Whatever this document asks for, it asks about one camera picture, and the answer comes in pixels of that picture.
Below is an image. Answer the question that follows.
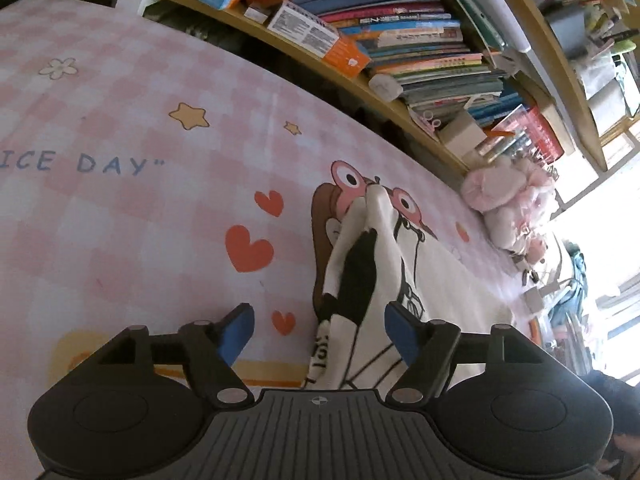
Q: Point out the white cartoon print garment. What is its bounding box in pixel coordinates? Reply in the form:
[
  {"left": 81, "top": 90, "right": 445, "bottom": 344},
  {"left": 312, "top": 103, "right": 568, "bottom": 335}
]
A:
[{"left": 302, "top": 182, "right": 513, "bottom": 394}]

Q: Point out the pink plush toy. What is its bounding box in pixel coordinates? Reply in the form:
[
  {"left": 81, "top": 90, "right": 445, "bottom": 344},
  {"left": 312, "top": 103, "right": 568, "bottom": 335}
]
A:
[{"left": 460, "top": 156, "right": 555, "bottom": 264}]

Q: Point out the pink checkered bed sheet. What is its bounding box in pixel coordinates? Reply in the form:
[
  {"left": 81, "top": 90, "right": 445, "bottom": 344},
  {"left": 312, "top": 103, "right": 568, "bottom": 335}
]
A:
[{"left": 1, "top": 0, "right": 527, "bottom": 479}]

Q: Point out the small beige box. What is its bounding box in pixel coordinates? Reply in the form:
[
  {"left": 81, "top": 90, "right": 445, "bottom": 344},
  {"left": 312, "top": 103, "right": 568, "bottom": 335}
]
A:
[{"left": 437, "top": 110, "right": 487, "bottom": 158}]

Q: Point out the small grey white pouch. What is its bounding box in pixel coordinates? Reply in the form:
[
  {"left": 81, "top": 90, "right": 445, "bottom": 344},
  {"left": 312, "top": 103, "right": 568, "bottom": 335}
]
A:
[{"left": 368, "top": 74, "right": 404, "bottom": 103}]

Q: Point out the row of leaning books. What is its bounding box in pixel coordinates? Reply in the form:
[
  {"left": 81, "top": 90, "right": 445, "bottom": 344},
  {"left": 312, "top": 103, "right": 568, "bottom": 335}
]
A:
[{"left": 244, "top": 0, "right": 566, "bottom": 162}]

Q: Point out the lying orange white box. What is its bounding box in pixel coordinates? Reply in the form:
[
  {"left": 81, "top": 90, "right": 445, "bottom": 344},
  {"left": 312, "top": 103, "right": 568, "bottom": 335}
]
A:
[{"left": 267, "top": 1, "right": 370, "bottom": 78}]

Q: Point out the small white eraser box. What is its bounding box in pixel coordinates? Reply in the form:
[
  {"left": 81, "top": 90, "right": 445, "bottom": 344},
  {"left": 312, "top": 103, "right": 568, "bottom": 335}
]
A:
[{"left": 244, "top": 6, "right": 270, "bottom": 24}]

